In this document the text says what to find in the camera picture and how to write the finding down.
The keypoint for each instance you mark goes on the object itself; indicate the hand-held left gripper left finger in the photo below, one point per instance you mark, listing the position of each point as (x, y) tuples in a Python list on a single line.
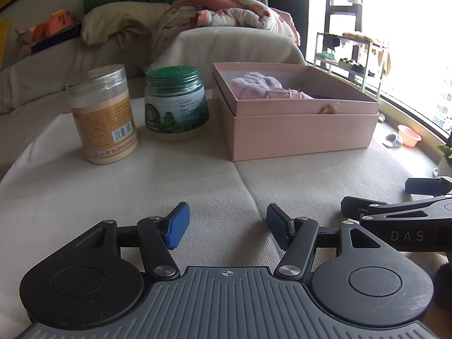
[(178, 224)]

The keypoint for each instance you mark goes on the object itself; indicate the tan plush bear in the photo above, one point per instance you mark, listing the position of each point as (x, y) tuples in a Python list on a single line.
[(24, 42)]

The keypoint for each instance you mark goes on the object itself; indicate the pink cardboard box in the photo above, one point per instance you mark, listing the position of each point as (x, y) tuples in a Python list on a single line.
[(300, 134)]

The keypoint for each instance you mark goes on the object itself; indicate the pink fabric pouch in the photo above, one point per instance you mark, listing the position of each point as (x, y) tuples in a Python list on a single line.
[(286, 94)]

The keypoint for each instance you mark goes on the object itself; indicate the dark fuzzy object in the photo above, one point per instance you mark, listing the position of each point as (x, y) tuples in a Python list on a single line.
[(445, 287)]

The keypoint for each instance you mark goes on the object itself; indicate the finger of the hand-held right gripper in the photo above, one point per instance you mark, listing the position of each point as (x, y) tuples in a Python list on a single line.
[(367, 208), (427, 185)]

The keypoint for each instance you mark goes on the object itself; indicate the white shoe rack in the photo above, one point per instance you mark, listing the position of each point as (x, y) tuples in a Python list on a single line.
[(353, 37)]

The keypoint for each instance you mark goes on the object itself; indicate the lilac fuzzy towel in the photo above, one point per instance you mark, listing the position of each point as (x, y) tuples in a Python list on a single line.
[(252, 84)]

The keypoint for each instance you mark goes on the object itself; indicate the beige pillow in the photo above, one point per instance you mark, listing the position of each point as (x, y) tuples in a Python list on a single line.
[(116, 17)]

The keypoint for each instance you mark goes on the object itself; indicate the orange plush toy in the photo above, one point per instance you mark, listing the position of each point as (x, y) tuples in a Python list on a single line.
[(39, 31)]

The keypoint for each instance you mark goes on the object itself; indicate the clear jar with tan label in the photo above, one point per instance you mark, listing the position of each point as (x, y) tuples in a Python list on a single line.
[(102, 123)]

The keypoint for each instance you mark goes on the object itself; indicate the green slippers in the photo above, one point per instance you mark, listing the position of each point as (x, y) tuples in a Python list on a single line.
[(325, 55)]

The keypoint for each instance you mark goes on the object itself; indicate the yellow plush pillow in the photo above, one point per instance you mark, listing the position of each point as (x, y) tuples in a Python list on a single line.
[(2, 42)]

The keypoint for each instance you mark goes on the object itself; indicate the potted plant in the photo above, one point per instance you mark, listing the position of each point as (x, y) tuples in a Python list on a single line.
[(445, 166)]

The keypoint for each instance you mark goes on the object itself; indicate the dark shoes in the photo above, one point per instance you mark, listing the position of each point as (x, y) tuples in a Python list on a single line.
[(355, 65)]

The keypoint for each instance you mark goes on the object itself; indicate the floral blanket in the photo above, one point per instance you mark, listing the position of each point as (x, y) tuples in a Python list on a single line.
[(240, 10)]

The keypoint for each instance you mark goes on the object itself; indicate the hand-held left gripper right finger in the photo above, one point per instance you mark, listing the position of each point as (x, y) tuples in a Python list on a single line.
[(277, 224)]

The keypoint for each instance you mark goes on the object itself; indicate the green lid jar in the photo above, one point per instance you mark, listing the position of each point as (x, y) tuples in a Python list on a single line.
[(176, 113)]

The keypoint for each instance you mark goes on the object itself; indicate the pink basin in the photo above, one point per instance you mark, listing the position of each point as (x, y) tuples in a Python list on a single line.
[(409, 137)]

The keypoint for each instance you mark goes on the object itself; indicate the grey slipper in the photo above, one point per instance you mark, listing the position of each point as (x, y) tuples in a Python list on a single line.
[(393, 140)]

